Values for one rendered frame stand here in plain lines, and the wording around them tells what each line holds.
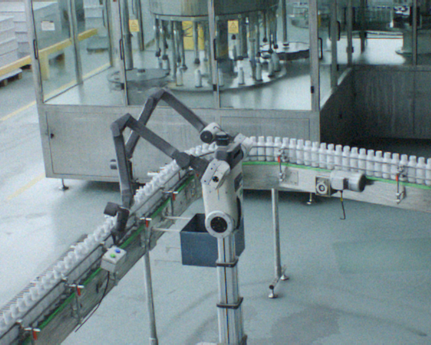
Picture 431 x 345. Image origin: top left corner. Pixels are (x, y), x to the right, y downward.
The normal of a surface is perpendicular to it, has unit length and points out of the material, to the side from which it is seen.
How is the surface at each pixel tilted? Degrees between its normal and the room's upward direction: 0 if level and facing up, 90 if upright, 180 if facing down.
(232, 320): 90
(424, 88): 90
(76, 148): 90
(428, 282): 0
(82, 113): 90
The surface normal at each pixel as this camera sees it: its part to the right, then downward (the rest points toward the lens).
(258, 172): -0.16, 0.32
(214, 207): -0.29, 0.49
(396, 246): -0.06, -0.95
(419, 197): -0.58, 0.29
